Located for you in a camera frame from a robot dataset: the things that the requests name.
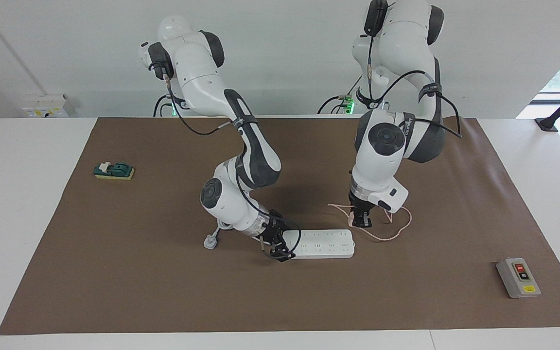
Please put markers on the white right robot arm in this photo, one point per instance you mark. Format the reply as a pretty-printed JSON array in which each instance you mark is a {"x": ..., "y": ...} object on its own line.
[{"x": 197, "y": 73}]

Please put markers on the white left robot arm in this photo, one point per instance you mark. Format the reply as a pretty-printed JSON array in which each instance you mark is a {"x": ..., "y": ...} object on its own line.
[{"x": 382, "y": 160}]

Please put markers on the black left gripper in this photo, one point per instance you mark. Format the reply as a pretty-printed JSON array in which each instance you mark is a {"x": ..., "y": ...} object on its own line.
[{"x": 361, "y": 206}]

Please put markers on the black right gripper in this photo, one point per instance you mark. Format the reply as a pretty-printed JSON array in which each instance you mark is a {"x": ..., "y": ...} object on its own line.
[{"x": 277, "y": 233}]

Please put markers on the brown table mat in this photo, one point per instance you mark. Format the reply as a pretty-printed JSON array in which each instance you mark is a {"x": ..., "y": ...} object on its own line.
[{"x": 163, "y": 291}]

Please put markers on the white wall socket box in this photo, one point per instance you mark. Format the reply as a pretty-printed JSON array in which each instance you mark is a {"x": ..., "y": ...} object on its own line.
[{"x": 42, "y": 104}]

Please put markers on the green knife switch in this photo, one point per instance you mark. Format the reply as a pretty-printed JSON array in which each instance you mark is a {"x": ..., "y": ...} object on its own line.
[{"x": 117, "y": 170}]

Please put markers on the grey on-off switch box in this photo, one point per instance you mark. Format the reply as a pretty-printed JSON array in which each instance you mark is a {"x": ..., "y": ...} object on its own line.
[{"x": 516, "y": 284}]

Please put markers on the pink charger plug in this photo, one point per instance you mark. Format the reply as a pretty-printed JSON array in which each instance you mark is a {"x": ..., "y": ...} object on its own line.
[{"x": 351, "y": 222}]

